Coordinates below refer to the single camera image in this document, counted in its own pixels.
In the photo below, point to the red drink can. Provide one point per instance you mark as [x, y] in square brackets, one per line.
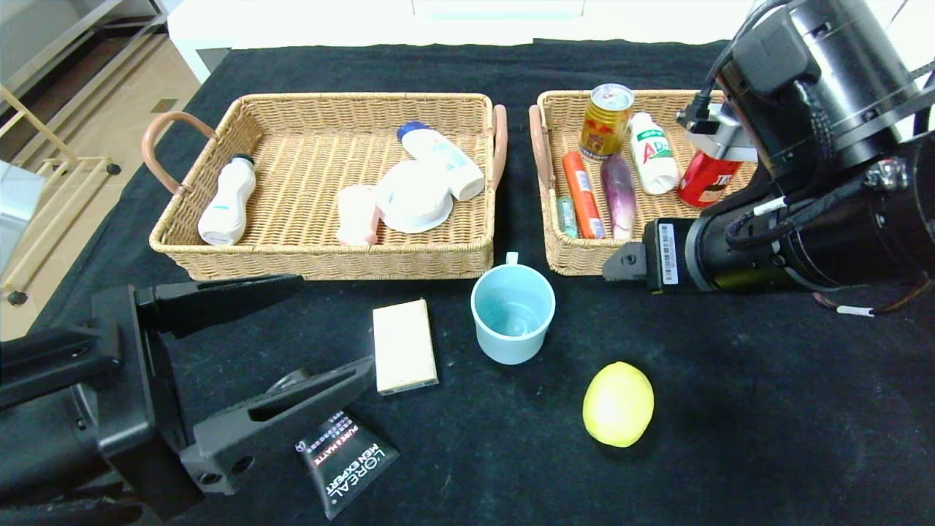
[705, 183]

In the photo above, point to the cream white soap box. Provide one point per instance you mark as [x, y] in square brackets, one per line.
[405, 340]

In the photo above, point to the black table cloth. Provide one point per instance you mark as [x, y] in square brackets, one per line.
[511, 453]

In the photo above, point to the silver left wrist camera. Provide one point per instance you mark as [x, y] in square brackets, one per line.
[18, 215]

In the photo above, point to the wicker basket with toiletries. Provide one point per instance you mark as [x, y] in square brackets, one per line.
[307, 168]

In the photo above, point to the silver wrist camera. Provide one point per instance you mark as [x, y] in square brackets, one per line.
[18, 215]
[723, 139]

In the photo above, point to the purple vegetable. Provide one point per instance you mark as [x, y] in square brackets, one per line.
[619, 197]

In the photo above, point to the cream wooden rolling rack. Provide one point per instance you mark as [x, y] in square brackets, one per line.
[29, 115]

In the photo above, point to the white bottle blue cap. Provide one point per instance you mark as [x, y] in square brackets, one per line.
[442, 155]

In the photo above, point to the black face wash tube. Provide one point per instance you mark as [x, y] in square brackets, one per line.
[343, 467]

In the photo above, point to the yellow lemon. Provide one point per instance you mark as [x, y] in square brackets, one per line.
[617, 405]

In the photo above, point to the green gum pack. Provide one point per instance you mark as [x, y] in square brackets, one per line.
[567, 218]

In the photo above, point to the white round container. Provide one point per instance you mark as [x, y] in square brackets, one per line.
[413, 196]

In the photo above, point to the small pink bottle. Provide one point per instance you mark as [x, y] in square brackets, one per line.
[356, 215]

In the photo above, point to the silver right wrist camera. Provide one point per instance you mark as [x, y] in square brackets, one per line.
[723, 139]

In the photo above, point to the white bottle green label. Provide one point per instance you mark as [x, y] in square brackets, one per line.
[652, 155]

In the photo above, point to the wicker basket with food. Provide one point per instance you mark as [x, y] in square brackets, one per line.
[584, 257]

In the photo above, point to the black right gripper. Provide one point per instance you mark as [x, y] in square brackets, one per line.
[668, 254]

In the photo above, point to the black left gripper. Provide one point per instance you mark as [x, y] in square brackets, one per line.
[140, 394]

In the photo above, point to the light blue plastic mug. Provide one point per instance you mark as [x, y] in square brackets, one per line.
[504, 343]

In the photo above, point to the orange sausage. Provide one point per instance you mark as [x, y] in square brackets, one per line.
[583, 193]

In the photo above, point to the grey metal shelf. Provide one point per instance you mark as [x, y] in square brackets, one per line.
[66, 44]

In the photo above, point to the white bottle black cap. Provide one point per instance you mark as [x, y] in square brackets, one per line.
[226, 204]

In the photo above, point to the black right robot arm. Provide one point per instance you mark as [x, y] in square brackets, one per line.
[825, 248]

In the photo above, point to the gold drink can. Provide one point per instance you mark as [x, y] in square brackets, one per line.
[605, 130]

